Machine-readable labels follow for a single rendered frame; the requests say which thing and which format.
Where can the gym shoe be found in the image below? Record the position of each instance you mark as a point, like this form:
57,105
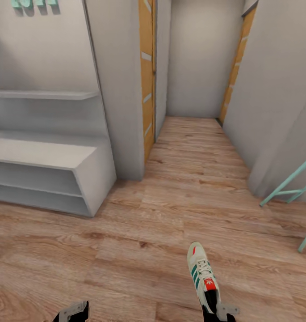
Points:
207,289

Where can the standing mirror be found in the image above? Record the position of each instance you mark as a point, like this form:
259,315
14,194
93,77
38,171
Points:
302,248

